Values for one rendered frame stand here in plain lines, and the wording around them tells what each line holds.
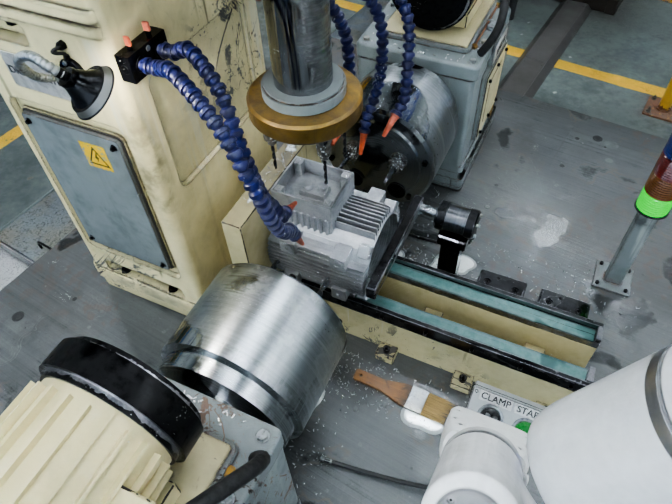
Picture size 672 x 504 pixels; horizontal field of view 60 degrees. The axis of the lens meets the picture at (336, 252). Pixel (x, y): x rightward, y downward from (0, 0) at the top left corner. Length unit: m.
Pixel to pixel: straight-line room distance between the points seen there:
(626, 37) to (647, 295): 2.71
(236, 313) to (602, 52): 3.21
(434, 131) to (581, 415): 0.88
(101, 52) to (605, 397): 0.71
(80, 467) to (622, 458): 0.45
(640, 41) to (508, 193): 2.53
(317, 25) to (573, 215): 0.92
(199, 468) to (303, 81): 0.53
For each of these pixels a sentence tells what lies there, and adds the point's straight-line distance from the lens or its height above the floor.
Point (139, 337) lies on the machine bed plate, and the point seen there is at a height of 0.80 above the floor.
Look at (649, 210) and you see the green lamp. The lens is 1.25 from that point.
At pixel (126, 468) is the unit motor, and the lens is 0.61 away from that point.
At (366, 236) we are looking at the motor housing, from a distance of 1.02.
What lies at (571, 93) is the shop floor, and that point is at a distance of 3.41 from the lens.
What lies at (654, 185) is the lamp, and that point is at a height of 1.10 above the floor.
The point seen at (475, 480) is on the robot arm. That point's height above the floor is 1.38.
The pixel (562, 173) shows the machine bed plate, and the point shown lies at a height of 0.80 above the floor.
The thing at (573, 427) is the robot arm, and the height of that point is 1.50.
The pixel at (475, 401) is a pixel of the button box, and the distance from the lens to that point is 0.88.
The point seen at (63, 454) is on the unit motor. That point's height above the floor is 1.35.
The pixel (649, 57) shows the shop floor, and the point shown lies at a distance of 3.85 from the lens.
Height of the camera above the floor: 1.86
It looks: 50 degrees down
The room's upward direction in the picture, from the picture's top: 3 degrees counter-clockwise
